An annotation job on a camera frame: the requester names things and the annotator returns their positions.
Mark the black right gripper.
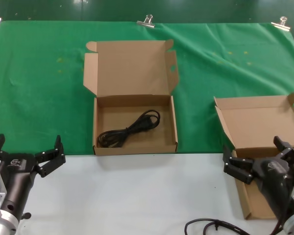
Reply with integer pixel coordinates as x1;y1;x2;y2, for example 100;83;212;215
222;136;294;221

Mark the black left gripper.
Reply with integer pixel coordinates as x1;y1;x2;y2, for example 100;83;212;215
0;133;66;216

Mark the black power cable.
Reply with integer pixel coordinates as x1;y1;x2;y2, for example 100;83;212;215
97;109;161;149

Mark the brown cardboard mailer box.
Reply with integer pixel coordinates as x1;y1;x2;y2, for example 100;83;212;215
213;92;294;220
83;39;181;156

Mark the green table cloth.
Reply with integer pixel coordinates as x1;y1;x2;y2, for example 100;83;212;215
0;21;294;156

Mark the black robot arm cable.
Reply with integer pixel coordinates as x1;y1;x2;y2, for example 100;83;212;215
185;218;249;235

